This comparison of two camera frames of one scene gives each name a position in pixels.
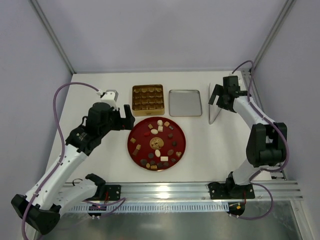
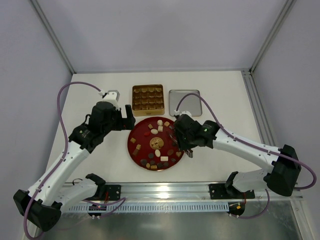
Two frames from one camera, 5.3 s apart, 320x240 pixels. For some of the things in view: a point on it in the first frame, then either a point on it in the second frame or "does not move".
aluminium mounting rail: x=275 y=190 does not move
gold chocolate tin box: x=148 y=100 does not move
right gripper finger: x=218 y=91 to x=175 y=140
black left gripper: x=122 y=120 does not move
